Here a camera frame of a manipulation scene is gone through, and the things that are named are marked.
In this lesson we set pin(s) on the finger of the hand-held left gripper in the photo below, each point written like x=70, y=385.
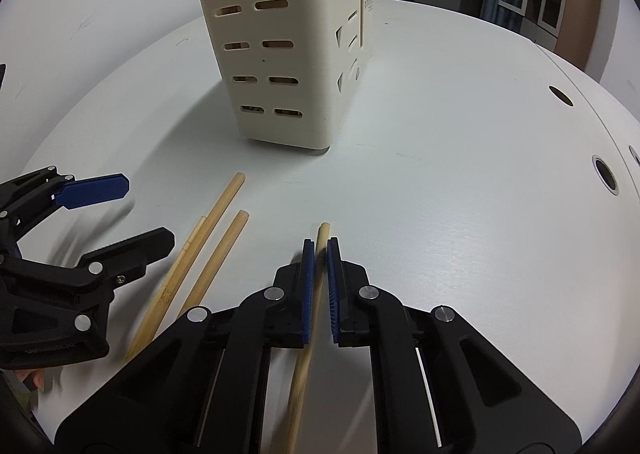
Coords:
x=145, y=246
x=95, y=189

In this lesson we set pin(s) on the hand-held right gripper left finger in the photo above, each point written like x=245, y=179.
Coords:
x=308, y=284

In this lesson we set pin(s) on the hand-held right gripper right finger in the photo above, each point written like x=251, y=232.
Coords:
x=334, y=284

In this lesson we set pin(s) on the light wooden chopstick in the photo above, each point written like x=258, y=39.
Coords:
x=220, y=254
x=225, y=196
x=197, y=229
x=300, y=384

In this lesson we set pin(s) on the cream slotted utensil holder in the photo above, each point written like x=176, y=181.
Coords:
x=280, y=34

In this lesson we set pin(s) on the person's left hand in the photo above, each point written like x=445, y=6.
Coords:
x=30, y=378

